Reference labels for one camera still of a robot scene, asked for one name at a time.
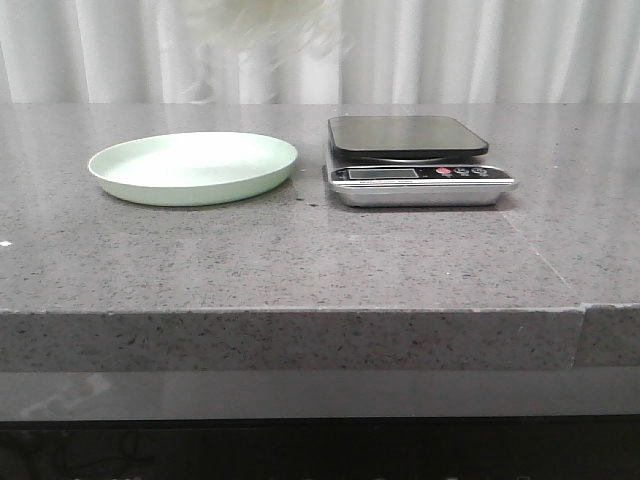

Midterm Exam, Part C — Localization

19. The black silver kitchen scale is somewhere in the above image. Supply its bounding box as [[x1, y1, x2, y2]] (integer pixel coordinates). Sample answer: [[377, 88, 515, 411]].
[[326, 116, 517, 207]]

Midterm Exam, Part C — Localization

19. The white pleated curtain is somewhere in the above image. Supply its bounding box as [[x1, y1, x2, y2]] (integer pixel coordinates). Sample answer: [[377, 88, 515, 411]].
[[1, 1, 639, 104]]

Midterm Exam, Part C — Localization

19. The white vermicelli noodle bundle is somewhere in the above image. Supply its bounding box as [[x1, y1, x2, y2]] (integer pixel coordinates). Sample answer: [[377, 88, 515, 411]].
[[182, 1, 345, 104]]

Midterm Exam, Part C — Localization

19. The light green round plate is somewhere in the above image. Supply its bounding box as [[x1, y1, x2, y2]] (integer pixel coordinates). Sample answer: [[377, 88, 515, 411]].
[[88, 132, 298, 207]]

